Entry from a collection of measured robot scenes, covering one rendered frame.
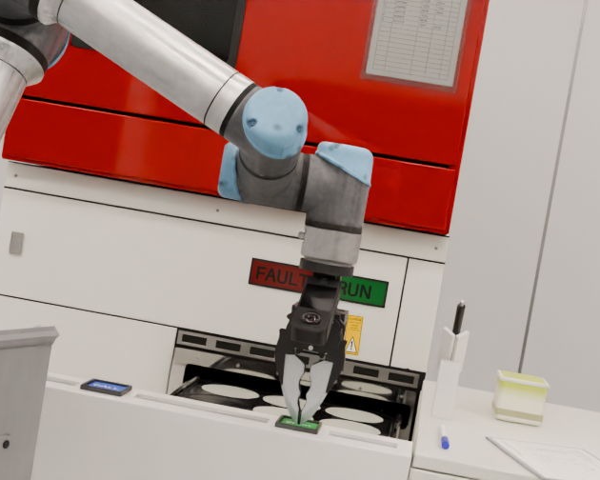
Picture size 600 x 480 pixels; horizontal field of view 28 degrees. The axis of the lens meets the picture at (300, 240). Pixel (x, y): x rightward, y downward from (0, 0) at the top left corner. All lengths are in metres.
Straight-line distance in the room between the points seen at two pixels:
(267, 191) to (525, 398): 0.58
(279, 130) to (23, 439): 0.45
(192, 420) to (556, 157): 2.24
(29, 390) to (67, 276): 0.90
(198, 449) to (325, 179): 0.38
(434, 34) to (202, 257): 0.57
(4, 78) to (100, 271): 0.71
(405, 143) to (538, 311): 1.63
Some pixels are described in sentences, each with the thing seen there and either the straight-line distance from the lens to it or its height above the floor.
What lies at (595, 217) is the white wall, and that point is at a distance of 3.62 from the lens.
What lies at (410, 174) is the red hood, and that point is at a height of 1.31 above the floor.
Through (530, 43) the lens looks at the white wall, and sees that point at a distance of 3.63.
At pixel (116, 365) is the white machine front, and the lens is 2.21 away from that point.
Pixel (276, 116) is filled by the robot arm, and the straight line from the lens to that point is 1.38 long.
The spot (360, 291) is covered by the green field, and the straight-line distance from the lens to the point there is 2.12.
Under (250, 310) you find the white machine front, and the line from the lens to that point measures 2.15.
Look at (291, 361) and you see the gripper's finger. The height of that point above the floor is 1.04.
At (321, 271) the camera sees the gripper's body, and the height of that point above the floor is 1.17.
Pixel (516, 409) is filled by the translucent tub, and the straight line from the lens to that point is 1.86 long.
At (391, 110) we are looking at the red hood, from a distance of 2.07.
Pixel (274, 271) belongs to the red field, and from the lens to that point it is 2.13.
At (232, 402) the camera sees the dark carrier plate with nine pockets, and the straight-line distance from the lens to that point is 1.97.
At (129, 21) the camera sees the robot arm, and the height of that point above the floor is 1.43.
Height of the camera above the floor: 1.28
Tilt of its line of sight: 3 degrees down
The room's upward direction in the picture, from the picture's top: 10 degrees clockwise
